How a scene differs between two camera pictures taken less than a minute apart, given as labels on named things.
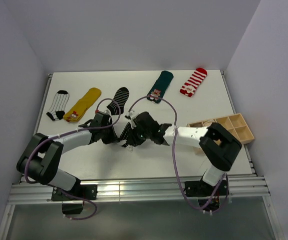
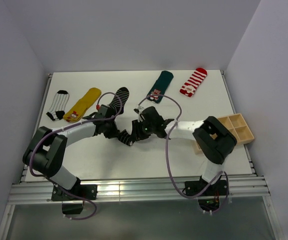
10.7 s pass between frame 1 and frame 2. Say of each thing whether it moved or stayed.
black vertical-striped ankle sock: moved
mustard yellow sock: stayed
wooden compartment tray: stayed
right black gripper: moved
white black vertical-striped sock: stayed
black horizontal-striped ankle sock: stayed
